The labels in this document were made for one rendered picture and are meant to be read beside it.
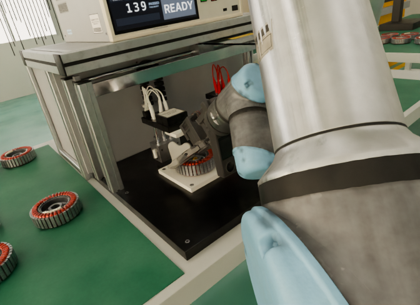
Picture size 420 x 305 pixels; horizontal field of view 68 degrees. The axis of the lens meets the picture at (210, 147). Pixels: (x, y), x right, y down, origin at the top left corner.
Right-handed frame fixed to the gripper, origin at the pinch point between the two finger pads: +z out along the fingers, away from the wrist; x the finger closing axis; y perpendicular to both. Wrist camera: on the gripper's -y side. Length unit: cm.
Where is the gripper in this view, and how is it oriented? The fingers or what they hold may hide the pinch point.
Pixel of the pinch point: (192, 159)
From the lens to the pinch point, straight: 82.1
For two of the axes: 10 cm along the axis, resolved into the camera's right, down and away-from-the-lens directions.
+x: -7.6, 3.7, -5.3
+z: -4.0, 3.7, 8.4
